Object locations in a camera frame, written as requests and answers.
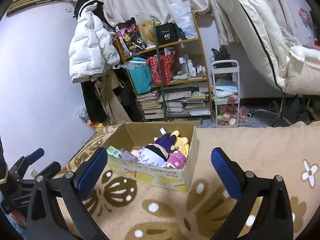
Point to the plastic bag of toys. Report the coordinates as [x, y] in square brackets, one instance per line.
[83, 115]

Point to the pink bear plush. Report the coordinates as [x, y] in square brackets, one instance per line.
[176, 160]

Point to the green pole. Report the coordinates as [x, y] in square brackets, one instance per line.
[160, 73]

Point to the cardboard box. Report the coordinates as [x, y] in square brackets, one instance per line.
[134, 135]

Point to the red gift bag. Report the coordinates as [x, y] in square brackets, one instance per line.
[167, 62]

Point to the blonde wig head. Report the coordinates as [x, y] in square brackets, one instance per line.
[147, 32]

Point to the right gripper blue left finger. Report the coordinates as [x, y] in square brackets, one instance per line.
[45, 219]

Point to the white puffer jacket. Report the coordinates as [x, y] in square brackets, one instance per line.
[91, 51]

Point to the white rolling cart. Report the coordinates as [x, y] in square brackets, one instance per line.
[226, 88]

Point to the green tissue pack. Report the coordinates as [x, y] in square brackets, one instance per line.
[114, 152]

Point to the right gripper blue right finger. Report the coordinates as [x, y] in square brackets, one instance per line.
[274, 218]

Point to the teal shopping bag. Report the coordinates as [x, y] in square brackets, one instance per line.
[140, 74]

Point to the yellow dog plush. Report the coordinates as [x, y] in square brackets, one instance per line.
[181, 143]

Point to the black box marked 40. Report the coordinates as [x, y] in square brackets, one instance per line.
[166, 33]

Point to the stack of books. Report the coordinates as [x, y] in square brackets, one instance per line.
[151, 105]

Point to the beige patterned plush rug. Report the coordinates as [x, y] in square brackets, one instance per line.
[125, 208]

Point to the beige coat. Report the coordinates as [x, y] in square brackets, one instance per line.
[104, 87]

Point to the wooden shelf unit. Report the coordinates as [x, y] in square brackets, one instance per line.
[188, 95]

